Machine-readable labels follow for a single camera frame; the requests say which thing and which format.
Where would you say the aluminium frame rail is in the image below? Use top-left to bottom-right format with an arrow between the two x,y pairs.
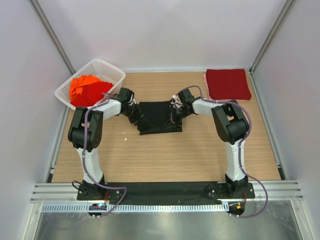
30,180 -> 304,203

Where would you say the folded dark red t-shirt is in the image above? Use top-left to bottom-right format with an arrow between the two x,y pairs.
204,69 -> 252,100

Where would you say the purple cable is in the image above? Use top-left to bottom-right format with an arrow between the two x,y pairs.
174,85 -> 269,219
53,92 -> 127,230

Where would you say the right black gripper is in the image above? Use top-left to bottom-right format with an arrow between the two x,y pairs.
162,105 -> 192,130

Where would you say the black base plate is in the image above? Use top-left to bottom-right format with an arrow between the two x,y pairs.
75,181 -> 255,206

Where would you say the white slotted cable duct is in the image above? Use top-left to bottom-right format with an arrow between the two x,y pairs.
42,202 -> 229,213

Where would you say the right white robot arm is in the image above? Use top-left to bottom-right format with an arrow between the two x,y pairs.
170,88 -> 251,198

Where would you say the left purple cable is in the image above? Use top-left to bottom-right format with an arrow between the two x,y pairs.
53,92 -> 127,230

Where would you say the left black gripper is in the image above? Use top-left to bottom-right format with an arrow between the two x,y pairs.
122,103 -> 149,127

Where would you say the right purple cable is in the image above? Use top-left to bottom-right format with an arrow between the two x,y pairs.
174,85 -> 269,219

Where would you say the orange t-shirt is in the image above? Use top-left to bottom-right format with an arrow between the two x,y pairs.
69,75 -> 101,99

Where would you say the white plastic basket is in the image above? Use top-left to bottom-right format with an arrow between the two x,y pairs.
54,58 -> 126,111

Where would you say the red t-shirt in basket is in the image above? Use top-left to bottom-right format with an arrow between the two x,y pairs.
70,81 -> 114,107

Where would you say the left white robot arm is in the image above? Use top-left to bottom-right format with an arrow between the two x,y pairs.
67,87 -> 147,200

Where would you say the black t-shirt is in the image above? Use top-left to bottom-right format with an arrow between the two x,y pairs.
137,101 -> 183,135

